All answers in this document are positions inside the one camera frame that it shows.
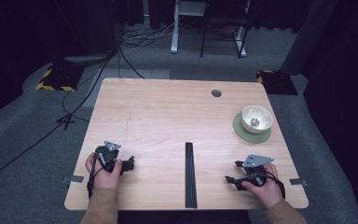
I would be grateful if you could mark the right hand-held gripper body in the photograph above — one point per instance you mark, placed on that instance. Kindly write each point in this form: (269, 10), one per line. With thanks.
(256, 161)

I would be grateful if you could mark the person's right hand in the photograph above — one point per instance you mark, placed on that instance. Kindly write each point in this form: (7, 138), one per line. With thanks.
(270, 193)

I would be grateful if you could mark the grey curtain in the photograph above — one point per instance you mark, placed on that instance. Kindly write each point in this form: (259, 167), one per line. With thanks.
(307, 37)

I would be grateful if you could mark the black metal chair frame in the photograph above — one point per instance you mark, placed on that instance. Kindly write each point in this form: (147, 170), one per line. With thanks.
(225, 21)

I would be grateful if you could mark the black yellow striped base plate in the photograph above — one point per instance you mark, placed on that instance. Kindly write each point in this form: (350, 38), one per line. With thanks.
(278, 83)
(60, 79)

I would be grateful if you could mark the grey stand base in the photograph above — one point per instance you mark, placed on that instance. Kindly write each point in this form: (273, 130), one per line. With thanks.
(87, 59)

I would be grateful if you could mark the white desk leg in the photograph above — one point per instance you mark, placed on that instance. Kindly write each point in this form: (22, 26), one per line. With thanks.
(175, 34)
(240, 43)

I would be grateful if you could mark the white ceramic bowl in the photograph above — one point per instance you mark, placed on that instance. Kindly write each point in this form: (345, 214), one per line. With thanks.
(248, 126)

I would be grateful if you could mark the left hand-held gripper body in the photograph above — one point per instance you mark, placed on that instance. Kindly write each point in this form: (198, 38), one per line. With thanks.
(108, 155)

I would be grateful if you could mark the grey tape strip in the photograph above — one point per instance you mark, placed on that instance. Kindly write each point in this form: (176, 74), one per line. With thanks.
(74, 179)
(298, 182)

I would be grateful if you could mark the small silver thing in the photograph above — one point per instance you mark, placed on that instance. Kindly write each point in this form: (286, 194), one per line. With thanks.
(255, 122)

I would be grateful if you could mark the green round coaster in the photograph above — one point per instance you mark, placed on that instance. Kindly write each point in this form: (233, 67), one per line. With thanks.
(251, 138)

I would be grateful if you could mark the grey table grommet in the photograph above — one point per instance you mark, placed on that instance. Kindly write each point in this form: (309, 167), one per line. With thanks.
(216, 93)

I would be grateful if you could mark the person's left hand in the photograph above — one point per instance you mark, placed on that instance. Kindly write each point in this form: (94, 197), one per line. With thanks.
(104, 180)

